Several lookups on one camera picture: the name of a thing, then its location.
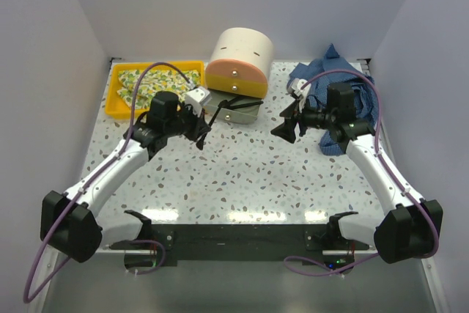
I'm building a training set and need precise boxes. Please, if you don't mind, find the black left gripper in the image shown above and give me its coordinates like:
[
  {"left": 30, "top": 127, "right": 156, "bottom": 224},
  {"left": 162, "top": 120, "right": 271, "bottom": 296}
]
[{"left": 165, "top": 100, "right": 210, "bottom": 142}]

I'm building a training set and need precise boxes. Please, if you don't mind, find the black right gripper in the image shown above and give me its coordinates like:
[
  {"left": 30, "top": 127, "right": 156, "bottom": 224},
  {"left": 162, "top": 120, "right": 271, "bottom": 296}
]
[{"left": 271, "top": 96, "right": 336, "bottom": 144}]

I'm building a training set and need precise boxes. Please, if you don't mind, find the black fan makeup brush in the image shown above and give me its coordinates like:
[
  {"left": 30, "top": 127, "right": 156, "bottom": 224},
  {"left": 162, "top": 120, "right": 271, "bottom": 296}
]
[{"left": 230, "top": 100, "right": 263, "bottom": 110}]

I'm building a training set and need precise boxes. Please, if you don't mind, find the short black makeup brush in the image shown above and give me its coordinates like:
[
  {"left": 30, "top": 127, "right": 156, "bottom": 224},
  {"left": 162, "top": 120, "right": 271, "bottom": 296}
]
[{"left": 208, "top": 98, "right": 236, "bottom": 127}]

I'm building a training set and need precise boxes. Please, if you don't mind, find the round cream drawer organizer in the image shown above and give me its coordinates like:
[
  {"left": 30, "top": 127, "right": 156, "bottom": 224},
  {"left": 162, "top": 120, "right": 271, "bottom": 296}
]
[{"left": 204, "top": 27, "right": 274, "bottom": 125}]

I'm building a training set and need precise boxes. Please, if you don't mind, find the yellow plastic tray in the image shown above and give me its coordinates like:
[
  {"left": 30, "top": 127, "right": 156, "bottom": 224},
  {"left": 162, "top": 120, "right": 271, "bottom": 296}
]
[{"left": 105, "top": 61, "right": 204, "bottom": 119}]

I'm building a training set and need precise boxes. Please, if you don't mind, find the black thin makeup brush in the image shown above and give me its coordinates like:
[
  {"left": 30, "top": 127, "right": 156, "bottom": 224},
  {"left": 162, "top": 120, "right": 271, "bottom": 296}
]
[{"left": 226, "top": 95, "right": 245, "bottom": 109}]

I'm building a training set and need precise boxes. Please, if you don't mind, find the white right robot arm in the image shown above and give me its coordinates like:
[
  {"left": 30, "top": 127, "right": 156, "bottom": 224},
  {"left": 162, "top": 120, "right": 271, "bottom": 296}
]
[{"left": 271, "top": 79, "right": 443, "bottom": 264}]

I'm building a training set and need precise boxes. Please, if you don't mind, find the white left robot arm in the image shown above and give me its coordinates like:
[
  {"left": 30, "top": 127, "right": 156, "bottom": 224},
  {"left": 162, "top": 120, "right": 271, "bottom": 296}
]
[{"left": 40, "top": 86, "right": 211, "bottom": 262}]

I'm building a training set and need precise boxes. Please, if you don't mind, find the blue checkered cloth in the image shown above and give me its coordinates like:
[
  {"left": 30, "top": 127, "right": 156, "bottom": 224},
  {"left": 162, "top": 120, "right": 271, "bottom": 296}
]
[{"left": 287, "top": 43, "right": 378, "bottom": 156}]

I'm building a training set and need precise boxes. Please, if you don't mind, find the lemon print cloth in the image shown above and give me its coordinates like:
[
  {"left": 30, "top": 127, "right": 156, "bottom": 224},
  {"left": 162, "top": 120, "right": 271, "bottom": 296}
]
[{"left": 117, "top": 69, "right": 191, "bottom": 110}]

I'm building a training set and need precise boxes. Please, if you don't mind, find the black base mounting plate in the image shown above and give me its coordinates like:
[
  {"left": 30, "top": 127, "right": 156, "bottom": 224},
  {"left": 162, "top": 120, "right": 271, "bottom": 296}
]
[{"left": 110, "top": 224, "right": 369, "bottom": 268}]

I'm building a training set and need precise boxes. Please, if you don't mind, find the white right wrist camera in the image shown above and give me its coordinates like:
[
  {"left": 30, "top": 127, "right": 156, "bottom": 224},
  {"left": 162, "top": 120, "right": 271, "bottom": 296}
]
[{"left": 287, "top": 78, "right": 311, "bottom": 109}]

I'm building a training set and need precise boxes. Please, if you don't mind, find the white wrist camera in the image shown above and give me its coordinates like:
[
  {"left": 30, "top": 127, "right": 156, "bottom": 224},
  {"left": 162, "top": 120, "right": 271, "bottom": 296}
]
[
  {"left": 184, "top": 86, "right": 211, "bottom": 117},
  {"left": 287, "top": 78, "right": 311, "bottom": 109}
]

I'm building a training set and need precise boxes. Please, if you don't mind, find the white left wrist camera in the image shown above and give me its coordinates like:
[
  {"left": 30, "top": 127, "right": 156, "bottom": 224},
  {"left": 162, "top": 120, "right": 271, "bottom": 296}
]
[{"left": 184, "top": 86, "right": 211, "bottom": 117}]

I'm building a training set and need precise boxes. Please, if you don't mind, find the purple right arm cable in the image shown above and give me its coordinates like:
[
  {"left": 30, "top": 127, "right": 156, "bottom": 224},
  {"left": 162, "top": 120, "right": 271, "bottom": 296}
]
[{"left": 284, "top": 69, "right": 440, "bottom": 277}]

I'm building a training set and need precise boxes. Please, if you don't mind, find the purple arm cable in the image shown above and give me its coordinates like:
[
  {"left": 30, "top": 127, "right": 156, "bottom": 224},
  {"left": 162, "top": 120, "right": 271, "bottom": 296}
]
[
  {"left": 284, "top": 69, "right": 440, "bottom": 277},
  {"left": 23, "top": 62, "right": 193, "bottom": 303}
]

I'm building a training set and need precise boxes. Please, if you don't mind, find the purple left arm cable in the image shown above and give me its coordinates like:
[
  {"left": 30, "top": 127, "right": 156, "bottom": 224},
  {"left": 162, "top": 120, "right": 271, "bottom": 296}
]
[{"left": 23, "top": 62, "right": 193, "bottom": 303}]

